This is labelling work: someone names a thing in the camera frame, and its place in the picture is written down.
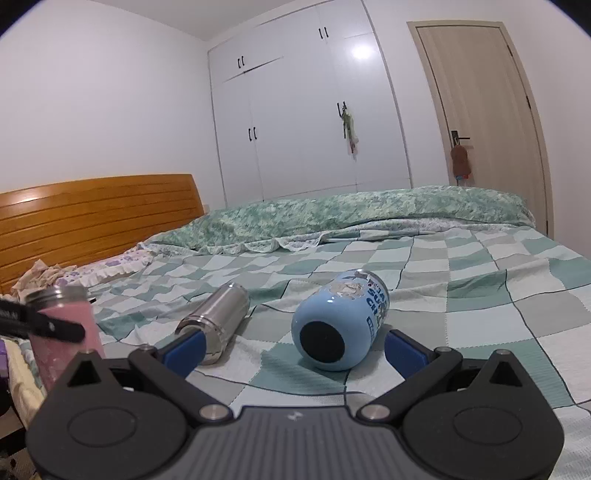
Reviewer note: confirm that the stainless steel tumbler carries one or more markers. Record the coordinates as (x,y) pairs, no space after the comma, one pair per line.
(218,317)

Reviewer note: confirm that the wooden headboard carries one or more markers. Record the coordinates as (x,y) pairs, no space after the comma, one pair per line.
(83,221)

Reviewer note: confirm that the purple floral pillow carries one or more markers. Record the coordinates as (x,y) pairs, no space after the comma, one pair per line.
(122,265)

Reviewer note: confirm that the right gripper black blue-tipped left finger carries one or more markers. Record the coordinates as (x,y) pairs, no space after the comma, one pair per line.
(126,418)

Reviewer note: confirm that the brown plush toy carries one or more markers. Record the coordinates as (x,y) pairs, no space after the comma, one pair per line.
(460,163)

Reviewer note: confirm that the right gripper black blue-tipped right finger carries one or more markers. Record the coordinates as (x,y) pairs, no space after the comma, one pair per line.
(462,418)

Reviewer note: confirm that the green floral quilt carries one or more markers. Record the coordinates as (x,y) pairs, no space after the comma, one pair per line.
(299,224)

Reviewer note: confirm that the checkered green bed sheet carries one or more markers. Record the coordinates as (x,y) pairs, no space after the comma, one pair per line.
(475,291)

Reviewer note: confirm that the beige crumpled cloth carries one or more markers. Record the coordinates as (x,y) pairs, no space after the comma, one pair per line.
(38,277)

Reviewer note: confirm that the pink cup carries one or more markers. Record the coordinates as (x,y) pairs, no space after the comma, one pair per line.
(65,303)

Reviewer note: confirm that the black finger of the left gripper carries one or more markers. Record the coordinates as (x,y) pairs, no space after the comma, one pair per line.
(21,321)

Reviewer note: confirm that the black door handle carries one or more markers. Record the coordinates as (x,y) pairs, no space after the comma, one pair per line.
(457,139)

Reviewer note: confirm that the white wardrobe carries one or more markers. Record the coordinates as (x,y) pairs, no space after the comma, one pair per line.
(275,90)

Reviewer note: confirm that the blue cartoon cup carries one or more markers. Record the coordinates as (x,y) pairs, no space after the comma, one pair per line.
(335,327)

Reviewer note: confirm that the beige wooden door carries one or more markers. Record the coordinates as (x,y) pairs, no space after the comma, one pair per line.
(480,88)

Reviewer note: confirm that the green hanging ornament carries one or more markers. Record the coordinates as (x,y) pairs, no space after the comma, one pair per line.
(348,128)

